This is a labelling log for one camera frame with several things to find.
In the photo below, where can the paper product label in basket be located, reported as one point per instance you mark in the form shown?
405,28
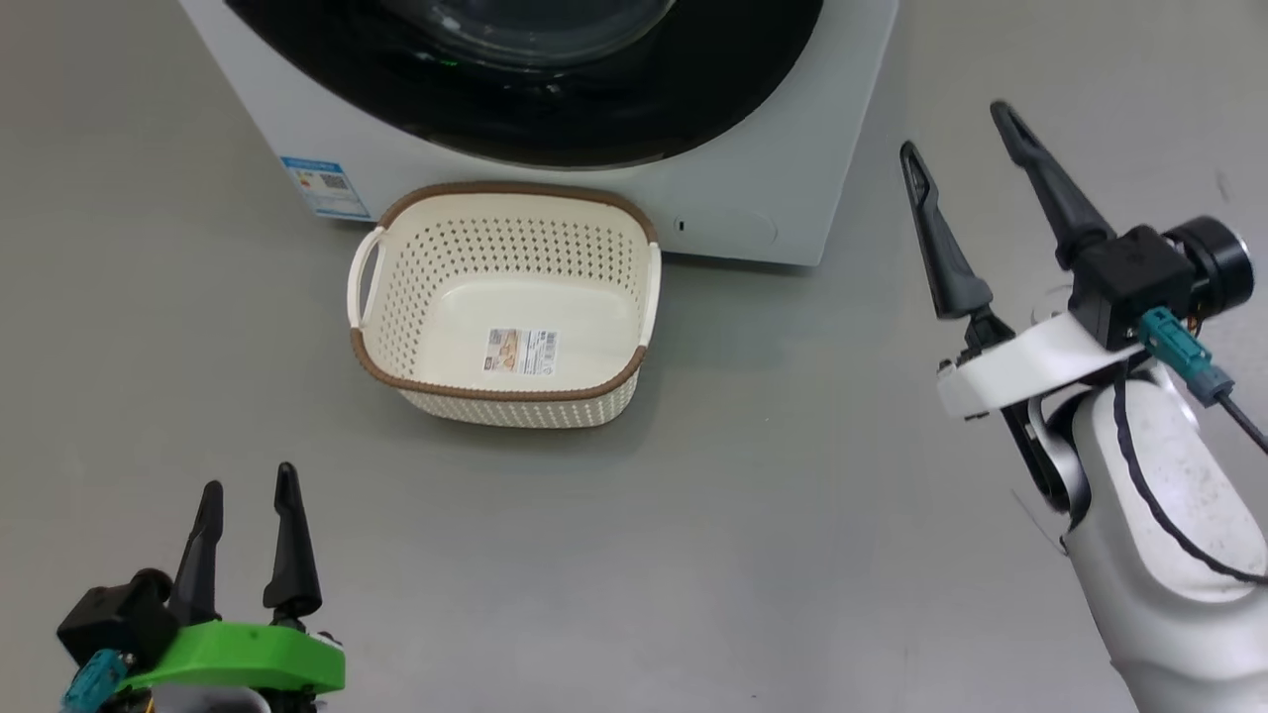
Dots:
520,352

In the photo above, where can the white front-load washing machine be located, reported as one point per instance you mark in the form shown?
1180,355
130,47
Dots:
773,198

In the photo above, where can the washing machine door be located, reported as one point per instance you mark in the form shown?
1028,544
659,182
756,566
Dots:
693,99

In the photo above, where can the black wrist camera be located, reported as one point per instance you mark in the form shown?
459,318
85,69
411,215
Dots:
1139,272
119,619

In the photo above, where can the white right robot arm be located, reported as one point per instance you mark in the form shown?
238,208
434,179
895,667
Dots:
1169,614

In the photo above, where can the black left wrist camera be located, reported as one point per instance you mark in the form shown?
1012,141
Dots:
119,619

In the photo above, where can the cream perforated basket brown rim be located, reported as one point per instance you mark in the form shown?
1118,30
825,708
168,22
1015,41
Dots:
515,257

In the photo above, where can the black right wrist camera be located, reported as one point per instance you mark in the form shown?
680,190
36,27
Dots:
1139,272

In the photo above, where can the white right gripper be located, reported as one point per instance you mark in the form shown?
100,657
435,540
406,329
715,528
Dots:
1020,366

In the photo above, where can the blue energy label sticker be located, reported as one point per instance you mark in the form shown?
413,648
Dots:
327,188

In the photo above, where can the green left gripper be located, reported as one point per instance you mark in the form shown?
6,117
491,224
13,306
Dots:
238,659

